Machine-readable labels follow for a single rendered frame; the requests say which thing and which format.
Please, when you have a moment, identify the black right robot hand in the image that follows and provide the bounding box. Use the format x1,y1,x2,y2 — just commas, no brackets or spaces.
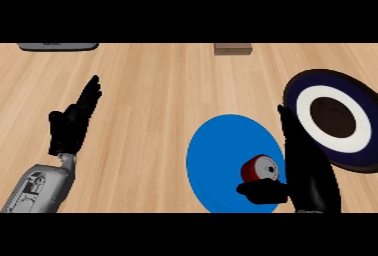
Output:
234,104,342,214

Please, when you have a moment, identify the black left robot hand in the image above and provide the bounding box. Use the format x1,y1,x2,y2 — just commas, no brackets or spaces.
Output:
47,74,103,157

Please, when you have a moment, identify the brown wooden block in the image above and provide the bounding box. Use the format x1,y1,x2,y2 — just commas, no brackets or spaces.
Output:
212,42,254,56

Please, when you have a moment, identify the dark blue ringed plate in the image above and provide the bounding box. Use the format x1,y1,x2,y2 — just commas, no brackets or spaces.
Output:
282,69,378,173

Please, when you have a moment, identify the red can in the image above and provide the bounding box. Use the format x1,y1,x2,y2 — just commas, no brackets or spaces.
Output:
239,154,280,184

